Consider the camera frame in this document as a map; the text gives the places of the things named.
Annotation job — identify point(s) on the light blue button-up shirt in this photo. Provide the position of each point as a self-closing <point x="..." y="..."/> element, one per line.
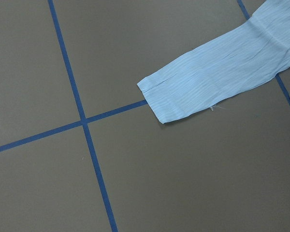
<point x="237" y="61"/>

